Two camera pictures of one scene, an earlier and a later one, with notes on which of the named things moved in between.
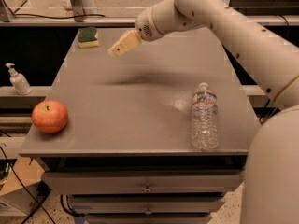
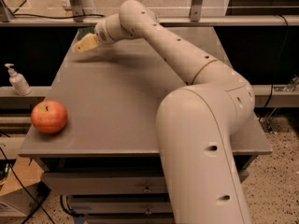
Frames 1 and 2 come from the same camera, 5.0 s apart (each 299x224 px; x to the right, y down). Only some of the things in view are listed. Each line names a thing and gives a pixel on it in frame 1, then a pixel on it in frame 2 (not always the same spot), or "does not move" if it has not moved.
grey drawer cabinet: [158, 134] does not move
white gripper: [145, 25] to [101, 35]
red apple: [49, 116] does not move
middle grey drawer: [145, 204] does not move
